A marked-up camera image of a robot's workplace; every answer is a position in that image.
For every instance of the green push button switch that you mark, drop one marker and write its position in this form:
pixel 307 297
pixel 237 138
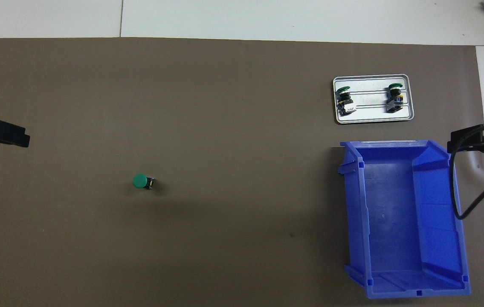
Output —
pixel 394 102
pixel 139 181
pixel 344 104

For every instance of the grey metal tray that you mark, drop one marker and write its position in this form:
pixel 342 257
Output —
pixel 372 113

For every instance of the blue plastic storage bin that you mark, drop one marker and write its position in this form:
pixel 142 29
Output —
pixel 395 213

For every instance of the brown paper table mat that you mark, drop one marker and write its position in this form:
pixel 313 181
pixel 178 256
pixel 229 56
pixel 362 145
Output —
pixel 182 106

